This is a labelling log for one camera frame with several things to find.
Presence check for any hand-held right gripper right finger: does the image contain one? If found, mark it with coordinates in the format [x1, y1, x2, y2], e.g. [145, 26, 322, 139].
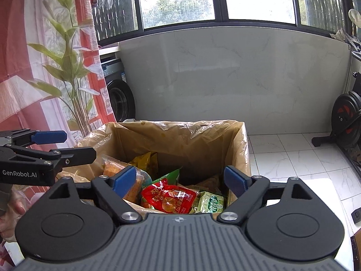
[218, 166, 315, 222]

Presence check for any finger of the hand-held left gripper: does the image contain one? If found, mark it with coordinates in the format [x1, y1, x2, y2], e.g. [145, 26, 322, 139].
[0, 129, 67, 147]
[0, 146, 97, 166]

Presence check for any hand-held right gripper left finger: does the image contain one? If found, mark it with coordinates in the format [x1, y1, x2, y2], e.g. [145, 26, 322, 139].
[48, 166, 143, 223]

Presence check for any clear plastic liner bag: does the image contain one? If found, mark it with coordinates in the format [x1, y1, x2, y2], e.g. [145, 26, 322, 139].
[56, 120, 251, 205]

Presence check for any orange cracker packet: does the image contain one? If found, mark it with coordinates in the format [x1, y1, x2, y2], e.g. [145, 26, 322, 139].
[101, 154, 153, 204]

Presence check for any yellow snack bag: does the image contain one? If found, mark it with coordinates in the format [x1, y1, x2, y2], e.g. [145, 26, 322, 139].
[129, 152, 159, 180]

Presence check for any brown cardboard box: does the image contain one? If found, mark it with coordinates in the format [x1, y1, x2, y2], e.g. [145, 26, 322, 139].
[56, 120, 251, 221]

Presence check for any green white snack packet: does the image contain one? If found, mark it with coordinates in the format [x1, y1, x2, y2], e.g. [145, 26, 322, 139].
[194, 191, 225, 214]

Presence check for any green snack bag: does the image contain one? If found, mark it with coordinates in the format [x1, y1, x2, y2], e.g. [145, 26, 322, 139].
[152, 169, 181, 189]

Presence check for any red spouted pouch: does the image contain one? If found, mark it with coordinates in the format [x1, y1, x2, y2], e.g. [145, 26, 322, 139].
[140, 179, 198, 214]

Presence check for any person's left hand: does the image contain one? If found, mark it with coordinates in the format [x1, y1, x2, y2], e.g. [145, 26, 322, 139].
[0, 195, 26, 243]

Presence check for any grey washing machine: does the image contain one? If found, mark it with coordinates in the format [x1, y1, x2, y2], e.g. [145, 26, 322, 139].
[100, 57, 136, 124]

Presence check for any printed curtain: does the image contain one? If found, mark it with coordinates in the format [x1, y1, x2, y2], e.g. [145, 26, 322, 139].
[0, 0, 119, 160]

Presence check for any black exercise bike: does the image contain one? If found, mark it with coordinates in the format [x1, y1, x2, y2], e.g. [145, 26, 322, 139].
[312, 72, 361, 176]

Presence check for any beige rag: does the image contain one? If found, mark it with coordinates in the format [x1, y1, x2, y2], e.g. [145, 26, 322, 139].
[330, 29, 351, 42]

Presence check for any dark framed window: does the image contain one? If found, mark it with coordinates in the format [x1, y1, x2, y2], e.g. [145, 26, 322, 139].
[90, 0, 361, 47]

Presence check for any pale hanging bag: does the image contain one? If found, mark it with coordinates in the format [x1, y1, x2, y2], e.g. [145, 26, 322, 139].
[348, 8, 361, 28]

